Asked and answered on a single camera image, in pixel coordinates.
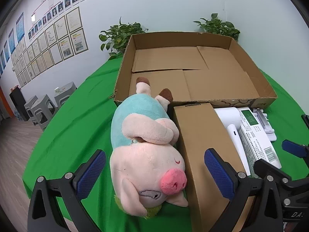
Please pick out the bushy green potted plant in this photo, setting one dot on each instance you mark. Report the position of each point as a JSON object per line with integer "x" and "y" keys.
{"x": 120, "y": 37}

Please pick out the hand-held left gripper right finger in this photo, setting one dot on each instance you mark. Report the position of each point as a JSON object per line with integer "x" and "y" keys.
{"x": 218, "y": 174}

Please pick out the large cardboard box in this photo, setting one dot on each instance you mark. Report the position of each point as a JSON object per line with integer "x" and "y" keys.
{"x": 193, "y": 60}

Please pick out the sparse green potted plant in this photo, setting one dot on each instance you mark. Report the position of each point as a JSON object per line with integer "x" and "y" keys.
{"x": 217, "y": 26}

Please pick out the white paper cup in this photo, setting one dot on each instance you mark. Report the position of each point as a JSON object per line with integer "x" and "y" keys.
{"x": 57, "y": 90}

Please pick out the blue wall poster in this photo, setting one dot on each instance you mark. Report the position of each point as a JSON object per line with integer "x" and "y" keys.
{"x": 20, "y": 27}
{"x": 11, "y": 41}
{"x": 6, "y": 51}
{"x": 2, "y": 60}

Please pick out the green tablecloth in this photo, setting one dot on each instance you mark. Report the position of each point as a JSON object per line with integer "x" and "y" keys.
{"x": 72, "y": 125}

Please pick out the row of wall portrait photos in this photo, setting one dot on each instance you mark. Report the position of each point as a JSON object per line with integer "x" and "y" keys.
{"x": 72, "y": 1}

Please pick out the grey plastic stool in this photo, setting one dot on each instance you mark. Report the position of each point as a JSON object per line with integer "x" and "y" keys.
{"x": 30, "y": 105}
{"x": 65, "y": 93}
{"x": 42, "y": 111}

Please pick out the white medicine box green label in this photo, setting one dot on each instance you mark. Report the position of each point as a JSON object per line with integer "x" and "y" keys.
{"x": 256, "y": 137}

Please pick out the white hair dryer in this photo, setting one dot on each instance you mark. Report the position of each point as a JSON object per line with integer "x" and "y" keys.
{"x": 229, "y": 118}

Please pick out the white folding phone stand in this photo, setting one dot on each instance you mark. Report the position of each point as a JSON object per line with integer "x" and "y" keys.
{"x": 265, "y": 125}

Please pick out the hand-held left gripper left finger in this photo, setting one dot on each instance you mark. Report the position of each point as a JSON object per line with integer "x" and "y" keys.
{"x": 93, "y": 172}

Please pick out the orange door frame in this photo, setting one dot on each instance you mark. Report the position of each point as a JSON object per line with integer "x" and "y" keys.
{"x": 4, "y": 104}

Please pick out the black cabinet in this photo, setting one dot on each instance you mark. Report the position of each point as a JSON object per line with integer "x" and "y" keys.
{"x": 18, "y": 101}

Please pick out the pink pig plush toy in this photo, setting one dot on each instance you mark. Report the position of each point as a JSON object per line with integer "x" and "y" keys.
{"x": 144, "y": 164}

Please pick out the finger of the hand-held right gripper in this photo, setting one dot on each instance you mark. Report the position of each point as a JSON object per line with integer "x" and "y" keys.
{"x": 293, "y": 148}
{"x": 268, "y": 168}

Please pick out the small brown cardboard box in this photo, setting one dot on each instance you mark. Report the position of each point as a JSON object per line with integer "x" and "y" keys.
{"x": 205, "y": 130}

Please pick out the wall of framed certificates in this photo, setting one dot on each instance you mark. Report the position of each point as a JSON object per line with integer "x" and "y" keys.
{"x": 55, "y": 43}

